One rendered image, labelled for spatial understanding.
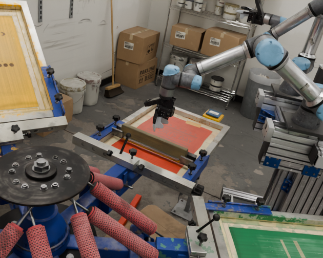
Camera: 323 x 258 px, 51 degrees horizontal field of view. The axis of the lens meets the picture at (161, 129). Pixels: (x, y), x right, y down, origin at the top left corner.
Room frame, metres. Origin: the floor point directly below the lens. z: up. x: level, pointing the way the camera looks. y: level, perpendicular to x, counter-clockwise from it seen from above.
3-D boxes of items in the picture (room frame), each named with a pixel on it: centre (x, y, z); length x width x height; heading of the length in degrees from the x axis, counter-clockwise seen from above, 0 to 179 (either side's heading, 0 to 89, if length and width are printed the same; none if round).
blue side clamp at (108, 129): (1.68, 0.30, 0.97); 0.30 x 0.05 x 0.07; 159
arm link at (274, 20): (2.48, -0.65, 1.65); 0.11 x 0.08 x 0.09; 60
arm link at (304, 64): (2.24, -0.82, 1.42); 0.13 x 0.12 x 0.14; 150
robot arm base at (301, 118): (1.74, -0.78, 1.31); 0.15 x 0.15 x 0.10
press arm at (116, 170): (1.28, 0.16, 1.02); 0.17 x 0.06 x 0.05; 159
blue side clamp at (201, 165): (1.48, -0.22, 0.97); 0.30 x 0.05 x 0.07; 159
